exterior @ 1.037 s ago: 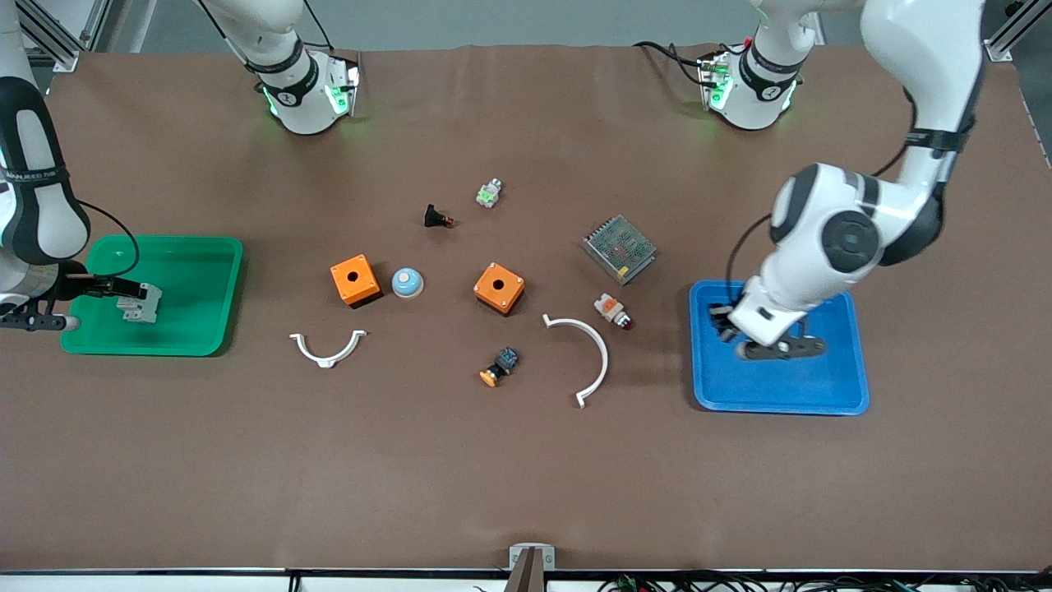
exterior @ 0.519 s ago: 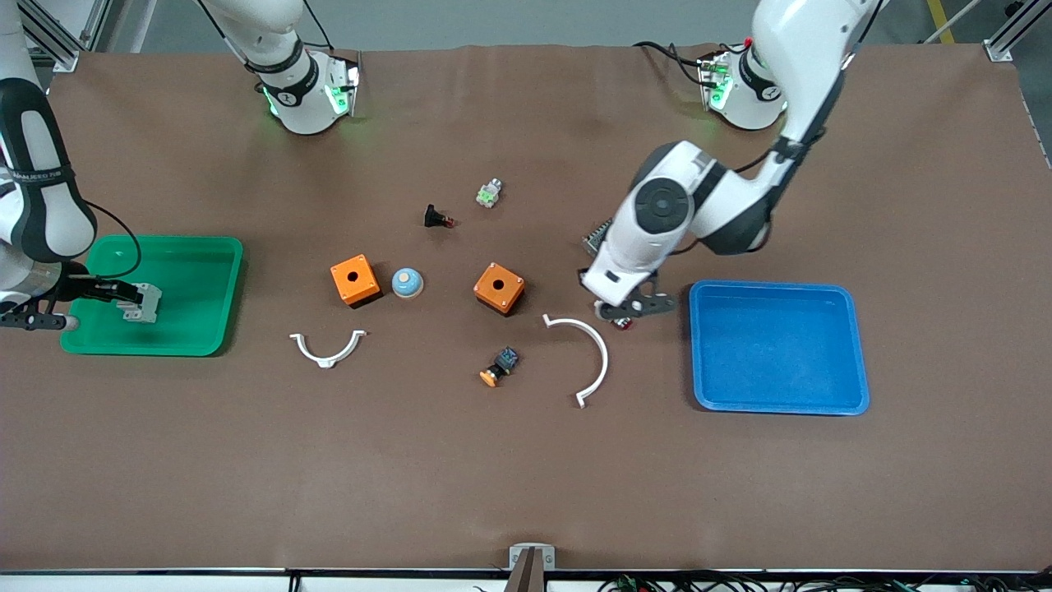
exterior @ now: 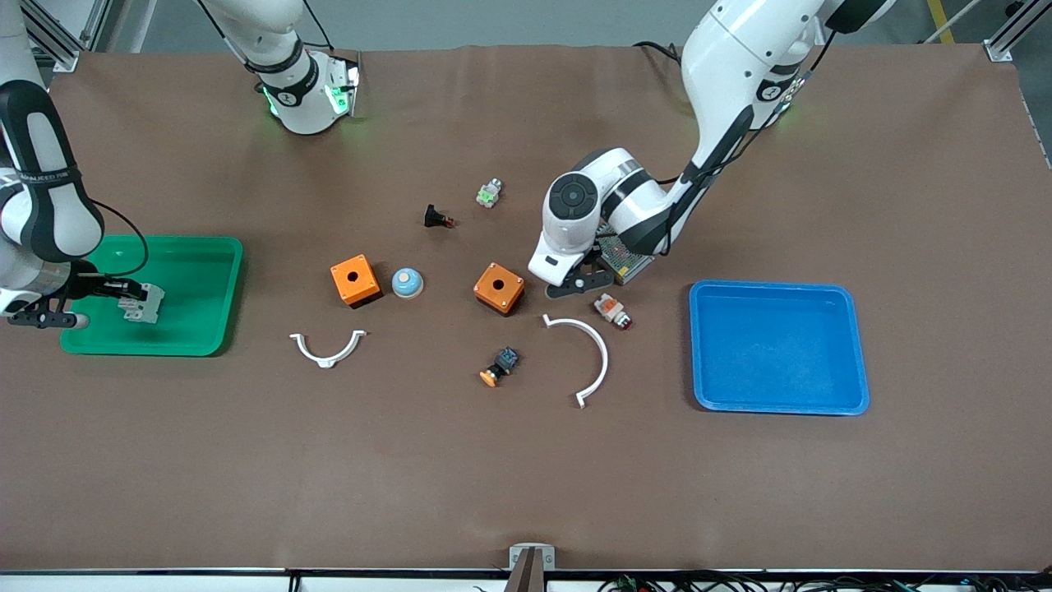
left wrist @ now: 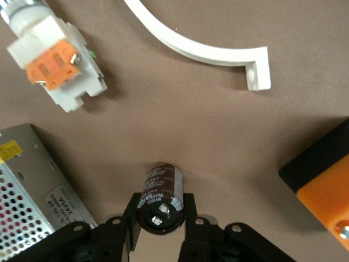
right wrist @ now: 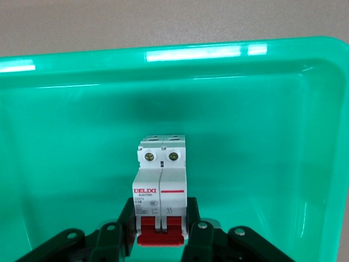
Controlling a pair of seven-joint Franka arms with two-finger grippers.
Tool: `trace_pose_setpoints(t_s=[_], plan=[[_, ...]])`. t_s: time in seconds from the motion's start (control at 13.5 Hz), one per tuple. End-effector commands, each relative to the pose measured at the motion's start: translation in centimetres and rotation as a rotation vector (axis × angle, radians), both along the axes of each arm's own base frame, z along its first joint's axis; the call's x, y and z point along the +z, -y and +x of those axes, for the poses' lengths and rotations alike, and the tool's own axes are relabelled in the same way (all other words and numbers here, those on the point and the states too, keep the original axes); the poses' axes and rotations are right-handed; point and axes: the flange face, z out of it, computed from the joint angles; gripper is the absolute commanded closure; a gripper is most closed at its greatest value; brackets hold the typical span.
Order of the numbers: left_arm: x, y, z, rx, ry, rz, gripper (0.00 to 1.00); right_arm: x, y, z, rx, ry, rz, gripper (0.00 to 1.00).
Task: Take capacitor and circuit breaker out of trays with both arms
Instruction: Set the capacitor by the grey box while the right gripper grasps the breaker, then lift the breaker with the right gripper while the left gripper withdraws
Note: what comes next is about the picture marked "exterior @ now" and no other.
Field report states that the black left base cable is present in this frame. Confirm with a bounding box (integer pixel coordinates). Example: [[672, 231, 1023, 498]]
[[633, 39, 686, 67]]

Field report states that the large white pipe clamp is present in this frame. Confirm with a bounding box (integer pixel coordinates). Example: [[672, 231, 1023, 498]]
[[542, 313, 610, 409]]

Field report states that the white table edge strip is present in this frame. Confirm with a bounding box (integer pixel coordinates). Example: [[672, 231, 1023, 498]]
[[0, 569, 1052, 592]]

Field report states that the blue plastic tray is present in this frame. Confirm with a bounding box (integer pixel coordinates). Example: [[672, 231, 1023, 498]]
[[689, 280, 870, 416]]

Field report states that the small white pipe clamp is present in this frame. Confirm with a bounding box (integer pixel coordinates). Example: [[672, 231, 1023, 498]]
[[289, 330, 367, 369]]

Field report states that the grey metal table bracket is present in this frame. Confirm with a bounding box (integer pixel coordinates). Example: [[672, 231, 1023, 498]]
[[503, 543, 556, 592]]

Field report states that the yellow mushroom push button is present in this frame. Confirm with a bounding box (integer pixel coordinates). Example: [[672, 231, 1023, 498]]
[[479, 346, 520, 387]]

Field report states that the white red circuit breaker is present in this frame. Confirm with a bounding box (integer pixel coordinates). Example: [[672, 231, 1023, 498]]
[[118, 283, 165, 324]]

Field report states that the brown table mat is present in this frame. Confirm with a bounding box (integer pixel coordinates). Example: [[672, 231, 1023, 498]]
[[0, 43, 1052, 574]]

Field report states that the aluminium frame profile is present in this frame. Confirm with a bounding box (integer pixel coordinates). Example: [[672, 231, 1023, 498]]
[[982, 0, 1052, 63], [18, 0, 116, 73]]

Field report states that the green plastic tray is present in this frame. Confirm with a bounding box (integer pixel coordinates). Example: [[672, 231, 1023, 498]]
[[60, 235, 245, 357]]

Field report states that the metal mesh power supply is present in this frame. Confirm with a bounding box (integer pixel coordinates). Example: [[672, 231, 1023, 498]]
[[593, 218, 657, 286]]

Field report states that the orange button box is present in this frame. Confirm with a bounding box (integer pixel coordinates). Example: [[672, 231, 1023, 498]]
[[330, 254, 383, 309], [473, 262, 526, 317]]

